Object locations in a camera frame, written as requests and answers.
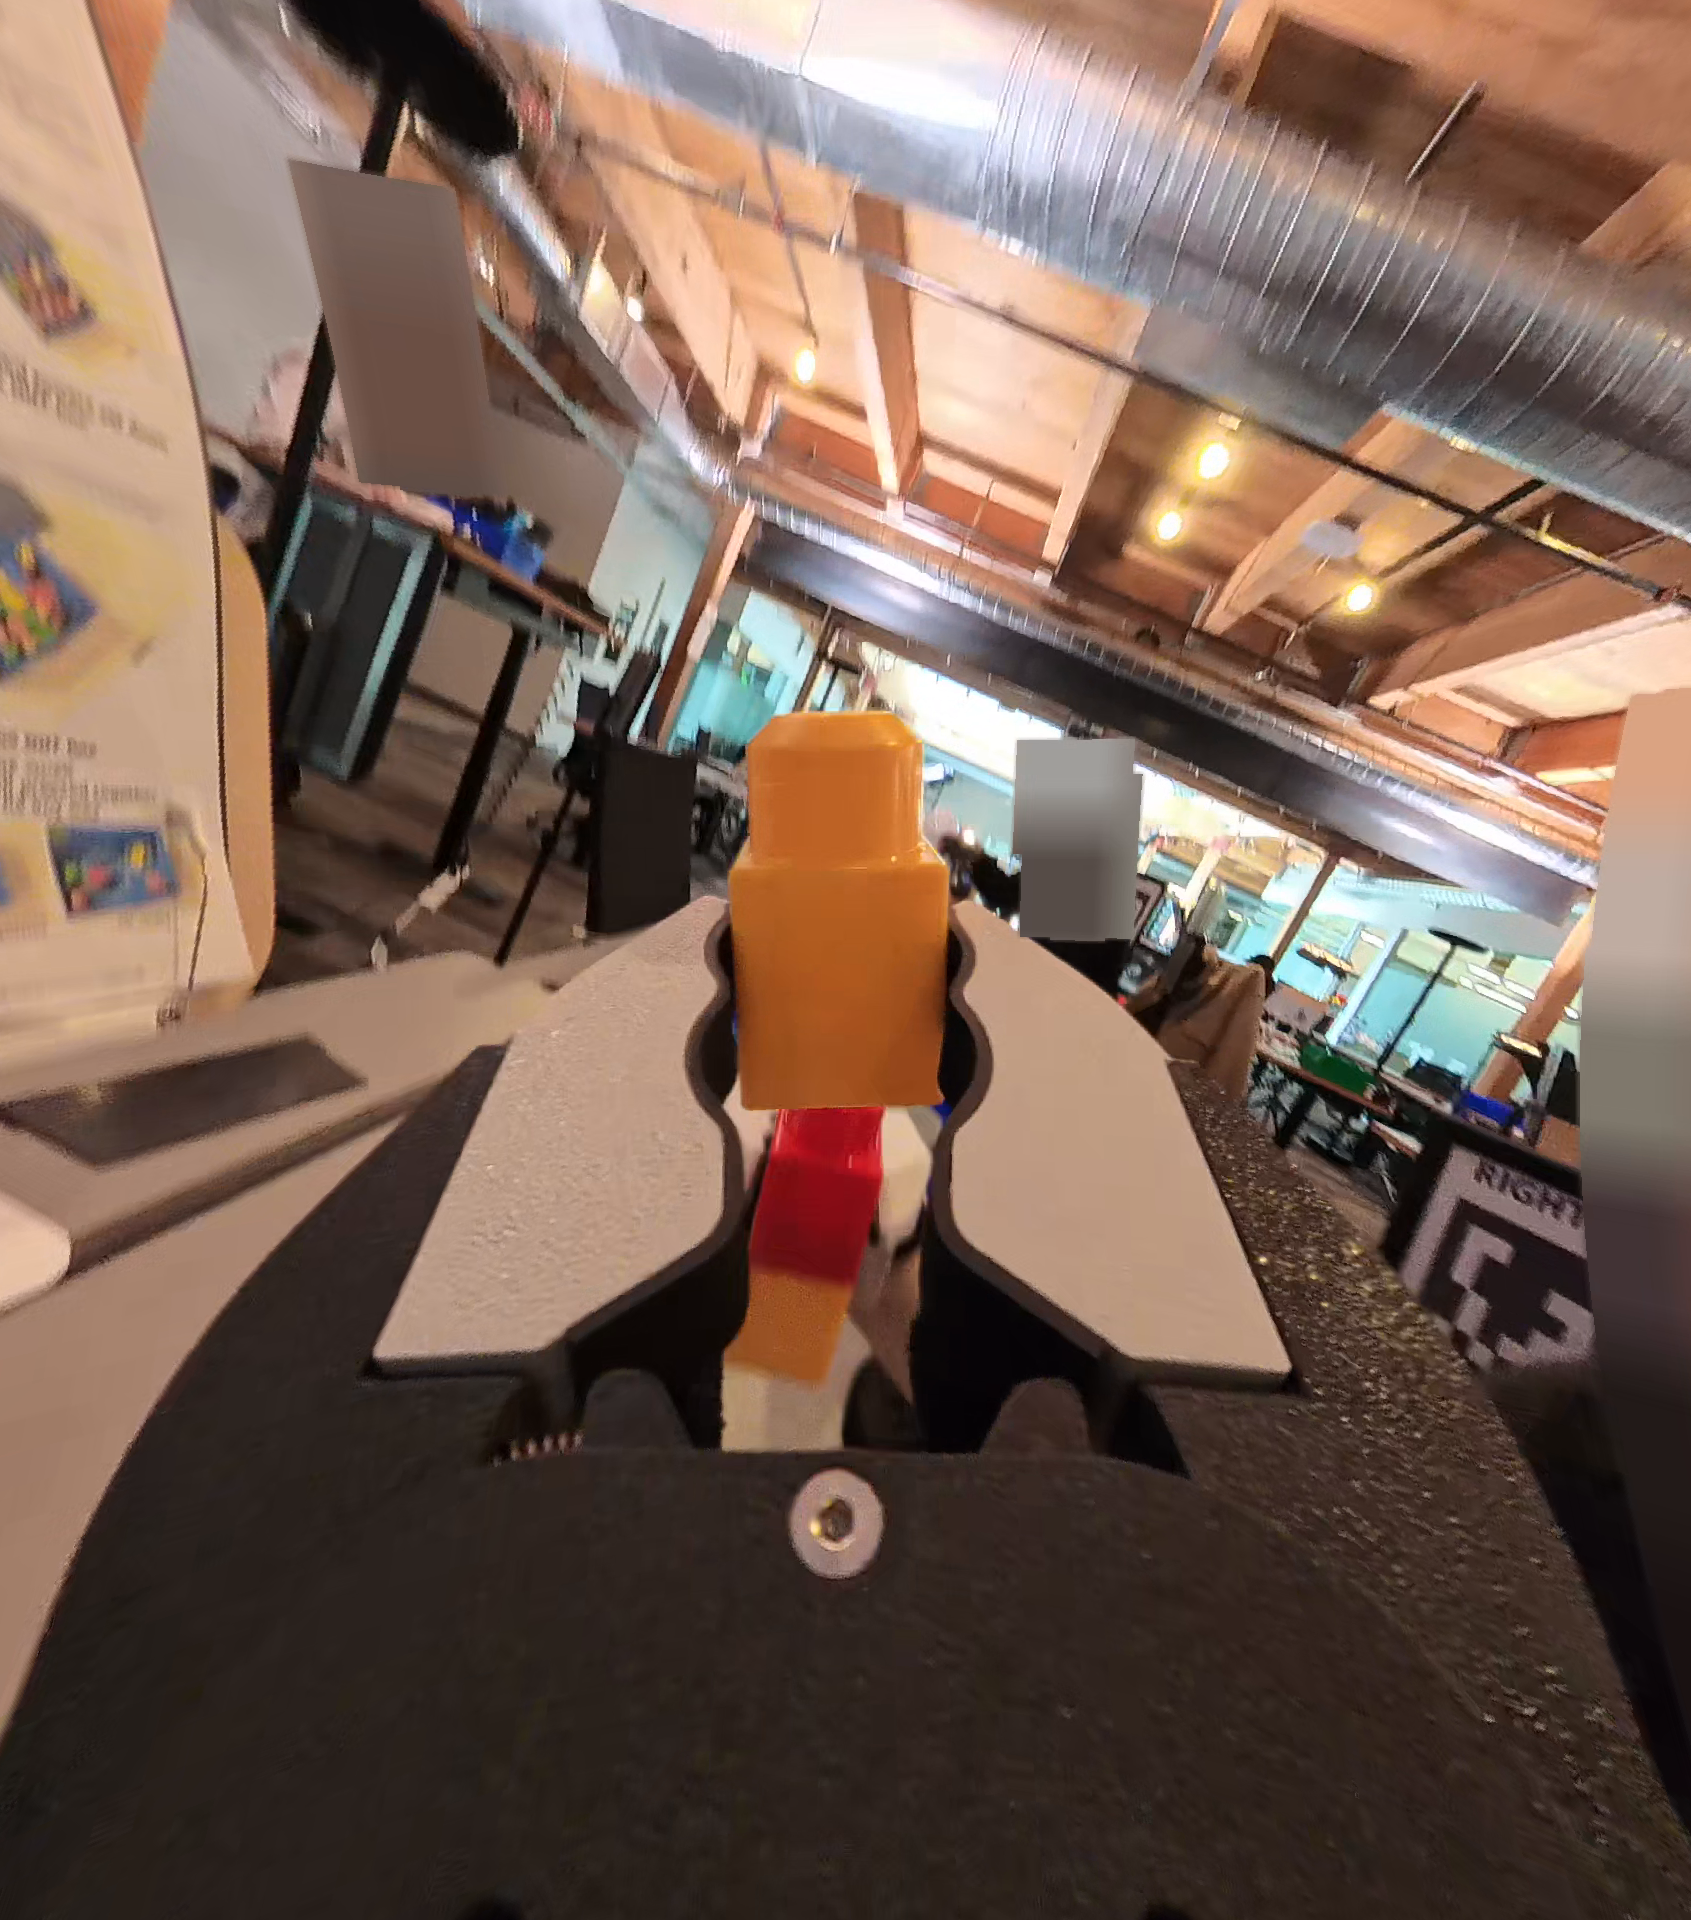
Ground standing desk with wooden top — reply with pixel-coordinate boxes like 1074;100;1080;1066
202;425;621;907

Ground orange mega block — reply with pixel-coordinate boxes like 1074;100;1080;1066
727;712;954;1112
727;1268;851;1387

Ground instruction sheet stand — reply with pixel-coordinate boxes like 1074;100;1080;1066
0;0;251;1040

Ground red mega block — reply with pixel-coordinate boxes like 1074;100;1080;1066
749;1104;887;1290

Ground marker sign board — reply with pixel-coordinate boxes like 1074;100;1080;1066
1384;1137;1595;1378

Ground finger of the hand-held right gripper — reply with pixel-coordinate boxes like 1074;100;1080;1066
719;1359;847;1452
865;1112;938;1281

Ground small blue bin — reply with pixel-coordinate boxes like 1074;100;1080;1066
430;498;558;583

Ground black floor lamp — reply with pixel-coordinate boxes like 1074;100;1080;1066
1363;930;1480;1103

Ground black flat plate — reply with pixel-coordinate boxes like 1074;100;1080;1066
0;1037;370;1172

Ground tan coat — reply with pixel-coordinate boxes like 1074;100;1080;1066
1156;936;1273;1104

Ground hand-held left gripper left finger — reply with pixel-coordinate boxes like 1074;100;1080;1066
372;895;749;1427

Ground black panel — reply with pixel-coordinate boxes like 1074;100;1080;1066
576;736;702;939

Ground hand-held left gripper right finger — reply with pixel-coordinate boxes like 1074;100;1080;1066
912;901;1293;1452

